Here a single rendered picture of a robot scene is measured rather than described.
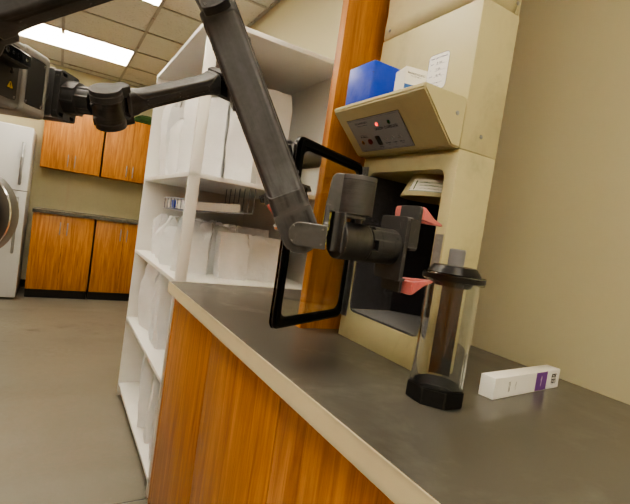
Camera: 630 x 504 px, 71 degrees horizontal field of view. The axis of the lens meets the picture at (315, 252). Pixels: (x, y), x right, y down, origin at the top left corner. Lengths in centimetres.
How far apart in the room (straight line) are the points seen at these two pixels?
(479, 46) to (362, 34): 39
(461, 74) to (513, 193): 49
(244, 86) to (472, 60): 50
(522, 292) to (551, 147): 39
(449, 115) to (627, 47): 55
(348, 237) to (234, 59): 30
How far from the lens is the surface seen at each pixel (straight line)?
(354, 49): 129
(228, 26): 72
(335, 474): 76
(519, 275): 135
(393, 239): 70
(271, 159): 66
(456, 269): 78
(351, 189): 65
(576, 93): 138
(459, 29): 107
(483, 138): 101
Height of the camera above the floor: 121
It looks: 3 degrees down
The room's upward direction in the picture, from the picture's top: 9 degrees clockwise
